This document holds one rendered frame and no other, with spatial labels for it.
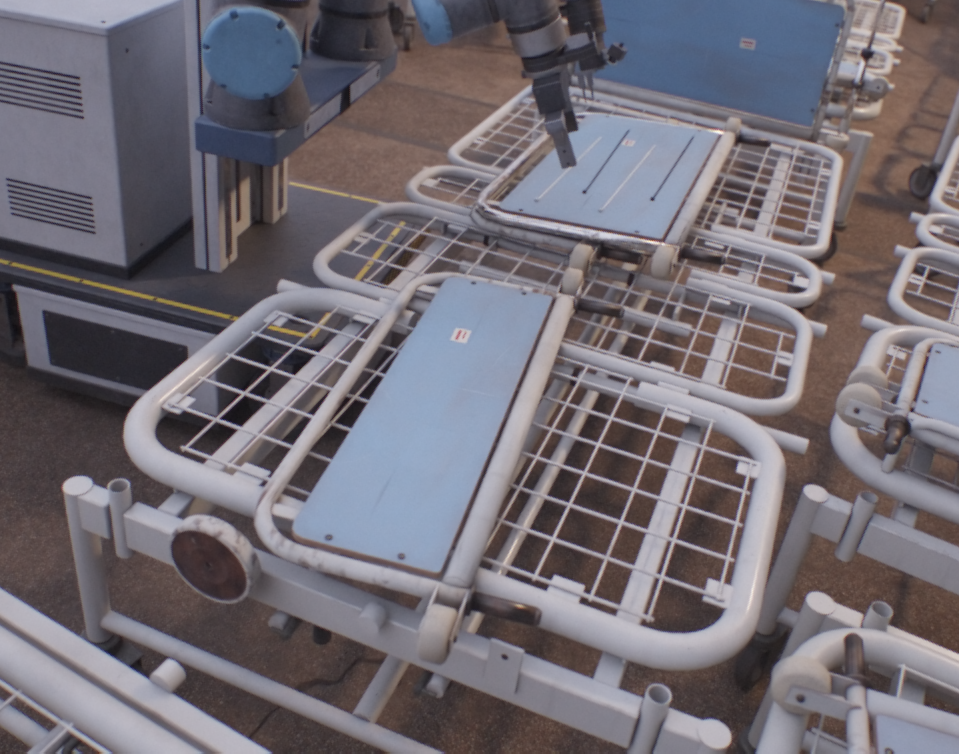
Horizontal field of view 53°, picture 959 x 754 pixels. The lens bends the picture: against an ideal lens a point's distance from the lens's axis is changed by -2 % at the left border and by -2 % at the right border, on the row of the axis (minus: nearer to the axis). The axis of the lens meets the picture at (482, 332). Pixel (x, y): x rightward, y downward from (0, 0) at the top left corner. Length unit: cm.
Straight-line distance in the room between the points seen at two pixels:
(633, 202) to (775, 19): 94
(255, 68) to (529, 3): 44
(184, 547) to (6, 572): 75
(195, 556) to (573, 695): 48
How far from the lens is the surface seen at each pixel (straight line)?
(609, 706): 117
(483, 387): 145
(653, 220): 195
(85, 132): 203
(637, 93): 292
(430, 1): 160
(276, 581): 126
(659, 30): 287
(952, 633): 214
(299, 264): 217
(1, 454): 222
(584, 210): 197
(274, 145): 176
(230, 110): 178
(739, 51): 284
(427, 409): 139
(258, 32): 154
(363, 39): 218
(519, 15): 162
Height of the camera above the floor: 136
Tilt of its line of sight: 32 degrees down
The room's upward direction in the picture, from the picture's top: 8 degrees clockwise
